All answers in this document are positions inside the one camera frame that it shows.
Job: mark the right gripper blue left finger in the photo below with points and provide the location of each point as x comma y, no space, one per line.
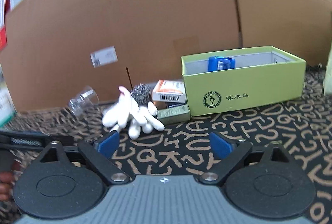
108,144

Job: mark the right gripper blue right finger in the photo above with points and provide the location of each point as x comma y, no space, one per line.
221,145

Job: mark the clear plastic cup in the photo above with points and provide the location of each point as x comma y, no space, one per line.
85,99

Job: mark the small olive green box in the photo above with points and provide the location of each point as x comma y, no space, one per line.
174,115

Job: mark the steel wool scrubber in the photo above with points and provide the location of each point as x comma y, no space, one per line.
141,94

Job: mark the white orange medicine box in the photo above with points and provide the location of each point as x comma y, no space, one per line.
169,91

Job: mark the blue printed box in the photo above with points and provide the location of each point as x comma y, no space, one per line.
218,63

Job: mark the dark purple box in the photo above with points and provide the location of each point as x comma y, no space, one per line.
166,105

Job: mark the person's left hand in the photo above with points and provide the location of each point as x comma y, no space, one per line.
7,180

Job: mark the patterned black tan rug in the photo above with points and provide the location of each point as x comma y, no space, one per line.
302,126

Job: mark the lime green shoe box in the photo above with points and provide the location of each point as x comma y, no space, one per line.
262,75

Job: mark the white shipping label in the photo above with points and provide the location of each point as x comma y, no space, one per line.
103,57

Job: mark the cream tote bag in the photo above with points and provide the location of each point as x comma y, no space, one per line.
327,83

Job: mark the large brown cardboard box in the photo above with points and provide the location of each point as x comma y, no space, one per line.
47,57

